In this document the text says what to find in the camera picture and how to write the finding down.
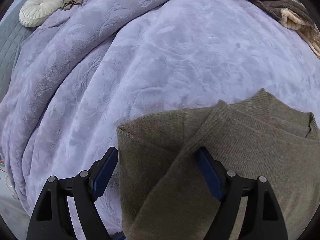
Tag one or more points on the round cream pleated cushion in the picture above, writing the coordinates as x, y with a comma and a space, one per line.
40, 8

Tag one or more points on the olive brown knit sweater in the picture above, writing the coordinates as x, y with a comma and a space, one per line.
237, 167

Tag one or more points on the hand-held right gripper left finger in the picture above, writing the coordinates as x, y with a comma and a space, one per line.
105, 172

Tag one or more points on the lavender plush blanket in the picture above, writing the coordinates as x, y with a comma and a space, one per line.
150, 62

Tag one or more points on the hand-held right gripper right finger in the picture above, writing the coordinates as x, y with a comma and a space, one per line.
211, 175

